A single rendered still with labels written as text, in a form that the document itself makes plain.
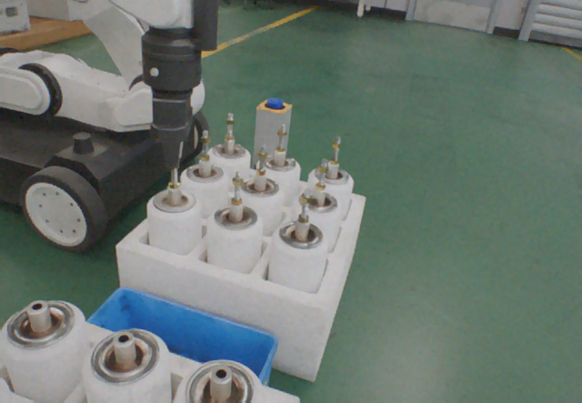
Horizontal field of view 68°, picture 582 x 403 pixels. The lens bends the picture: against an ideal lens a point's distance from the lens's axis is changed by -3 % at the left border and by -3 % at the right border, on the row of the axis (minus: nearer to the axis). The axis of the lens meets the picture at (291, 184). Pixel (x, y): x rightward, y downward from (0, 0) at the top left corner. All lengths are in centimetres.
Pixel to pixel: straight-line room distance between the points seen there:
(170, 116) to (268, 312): 35
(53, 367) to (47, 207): 57
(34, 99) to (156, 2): 69
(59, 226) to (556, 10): 540
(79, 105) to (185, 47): 62
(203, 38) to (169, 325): 49
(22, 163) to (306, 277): 74
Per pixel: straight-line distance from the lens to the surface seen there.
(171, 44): 67
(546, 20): 581
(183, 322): 82
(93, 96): 122
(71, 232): 112
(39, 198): 113
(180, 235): 80
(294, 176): 95
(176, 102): 69
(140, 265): 84
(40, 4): 346
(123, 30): 111
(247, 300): 77
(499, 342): 106
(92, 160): 108
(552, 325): 118
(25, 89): 129
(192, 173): 90
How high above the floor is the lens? 68
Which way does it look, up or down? 29 degrees down
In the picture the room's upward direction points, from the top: 7 degrees clockwise
